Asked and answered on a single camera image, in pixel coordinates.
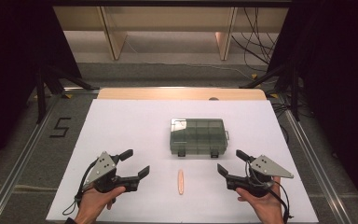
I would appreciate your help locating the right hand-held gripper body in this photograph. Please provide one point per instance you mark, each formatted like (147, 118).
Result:
(267, 168)

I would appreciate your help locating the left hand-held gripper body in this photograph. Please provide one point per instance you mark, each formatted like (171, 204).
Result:
(101, 169)

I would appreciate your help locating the thin pink stick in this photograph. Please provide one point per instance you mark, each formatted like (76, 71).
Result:
(180, 182)

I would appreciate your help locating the clear plastic compartment box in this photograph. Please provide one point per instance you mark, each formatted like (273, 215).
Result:
(199, 137)

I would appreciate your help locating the person's left hand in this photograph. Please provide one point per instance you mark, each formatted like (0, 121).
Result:
(91, 203)

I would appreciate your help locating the person's right hand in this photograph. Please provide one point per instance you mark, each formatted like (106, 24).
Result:
(267, 208)

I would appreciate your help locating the white table mat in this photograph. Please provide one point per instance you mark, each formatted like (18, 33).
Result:
(130, 130)

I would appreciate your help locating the dark round table grommet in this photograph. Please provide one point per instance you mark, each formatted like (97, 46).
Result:
(213, 99)

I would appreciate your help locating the black tripod stand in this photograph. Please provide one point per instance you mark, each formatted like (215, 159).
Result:
(294, 93)
(41, 93)

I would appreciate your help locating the black curtain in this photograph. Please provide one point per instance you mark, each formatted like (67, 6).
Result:
(9, 62)
(338, 77)

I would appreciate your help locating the black overhead bar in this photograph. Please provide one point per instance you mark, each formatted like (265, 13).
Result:
(167, 3)

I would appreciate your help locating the aluminium floor rail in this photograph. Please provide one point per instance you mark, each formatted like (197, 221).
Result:
(18, 168)
(317, 168)

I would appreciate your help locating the light wooden furniture frame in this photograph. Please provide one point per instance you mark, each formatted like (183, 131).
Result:
(115, 40)

